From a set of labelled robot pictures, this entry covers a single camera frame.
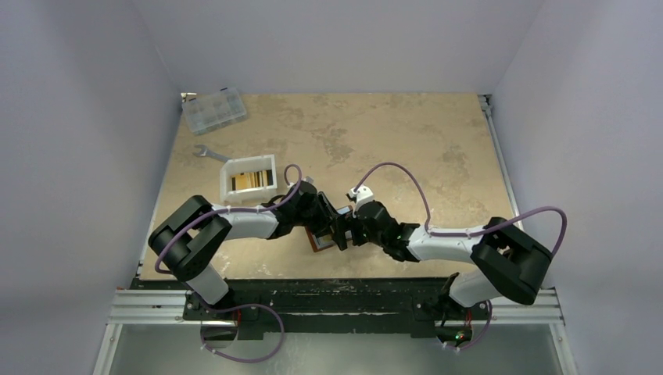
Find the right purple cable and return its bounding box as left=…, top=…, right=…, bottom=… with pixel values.
left=352, top=162, right=568, bottom=353

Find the silver open-end wrench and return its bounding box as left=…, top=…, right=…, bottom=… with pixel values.
left=192, top=144, right=231, bottom=163

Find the white plastic card tray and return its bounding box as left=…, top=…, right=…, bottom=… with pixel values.
left=220, top=154, right=278, bottom=205

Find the clear plastic organizer box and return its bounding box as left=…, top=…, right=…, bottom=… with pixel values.
left=181, top=87, right=248, bottom=135

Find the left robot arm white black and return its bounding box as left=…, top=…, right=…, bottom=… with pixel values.
left=148, top=181, right=339, bottom=320

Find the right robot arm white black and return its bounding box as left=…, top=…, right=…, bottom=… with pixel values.
left=332, top=201, right=554, bottom=318

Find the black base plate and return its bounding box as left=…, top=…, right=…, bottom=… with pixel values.
left=129, top=277, right=535, bottom=343

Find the stack of credit cards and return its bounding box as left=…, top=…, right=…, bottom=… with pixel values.
left=231, top=170, right=274, bottom=191

